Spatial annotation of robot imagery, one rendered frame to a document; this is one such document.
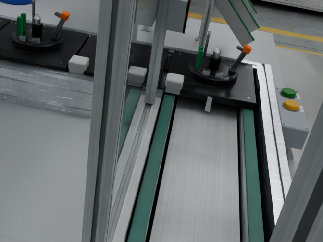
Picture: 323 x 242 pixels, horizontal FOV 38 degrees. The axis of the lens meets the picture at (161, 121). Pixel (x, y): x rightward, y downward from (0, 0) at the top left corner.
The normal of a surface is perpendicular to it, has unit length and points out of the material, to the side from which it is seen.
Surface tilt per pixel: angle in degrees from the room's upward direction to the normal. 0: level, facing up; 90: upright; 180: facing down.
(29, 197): 0
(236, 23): 90
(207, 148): 0
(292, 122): 0
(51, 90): 90
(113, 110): 90
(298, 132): 90
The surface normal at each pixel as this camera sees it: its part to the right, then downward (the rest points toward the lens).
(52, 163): 0.15, -0.84
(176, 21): -0.12, 0.51
